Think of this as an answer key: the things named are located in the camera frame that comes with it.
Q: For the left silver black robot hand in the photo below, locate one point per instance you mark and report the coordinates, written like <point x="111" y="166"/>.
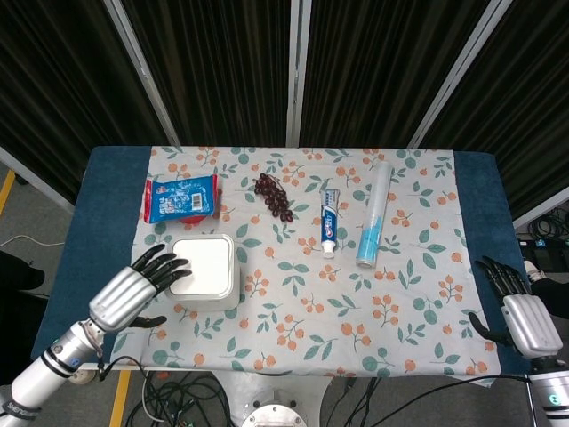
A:
<point x="117" y="295"/>

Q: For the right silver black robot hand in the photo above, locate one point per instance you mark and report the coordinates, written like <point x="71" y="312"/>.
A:
<point x="524" y="311"/>

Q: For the white square container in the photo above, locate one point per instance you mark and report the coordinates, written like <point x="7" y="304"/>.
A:
<point x="205" y="272"/>

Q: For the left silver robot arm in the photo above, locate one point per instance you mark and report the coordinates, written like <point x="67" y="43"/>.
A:
<point x="46" y="362"/>

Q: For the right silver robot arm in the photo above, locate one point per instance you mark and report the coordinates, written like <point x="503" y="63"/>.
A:
<point x="549" y="389"/>

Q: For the black power strip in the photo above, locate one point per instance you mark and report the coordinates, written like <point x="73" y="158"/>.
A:
<point x="546" y="255"/>

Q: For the blue table cover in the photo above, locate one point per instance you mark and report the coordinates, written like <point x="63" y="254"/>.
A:
<point x="109" y="231"/>

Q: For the yellow floor tape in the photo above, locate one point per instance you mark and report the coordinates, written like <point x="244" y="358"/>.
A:
<point x="119" y="398"/>

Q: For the blue red snack bag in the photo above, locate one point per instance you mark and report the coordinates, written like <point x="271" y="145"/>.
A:
<point x="180" y="198"/>

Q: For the dark red grape bunch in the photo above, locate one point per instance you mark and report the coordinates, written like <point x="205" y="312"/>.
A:
<point x="273" y="198"/>

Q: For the floral patterned tablecloth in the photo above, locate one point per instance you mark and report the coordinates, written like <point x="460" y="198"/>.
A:
<point x="306" y="284"/>

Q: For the white blue toothpaste tube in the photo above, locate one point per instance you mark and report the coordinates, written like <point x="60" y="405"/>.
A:
<point x="329" y="221"/>

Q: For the black folding screen panels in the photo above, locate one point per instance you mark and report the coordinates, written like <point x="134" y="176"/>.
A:
<point x="284" y="71"/>

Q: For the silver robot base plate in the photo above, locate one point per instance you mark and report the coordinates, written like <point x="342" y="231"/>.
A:
<point x="272" y="411"/>

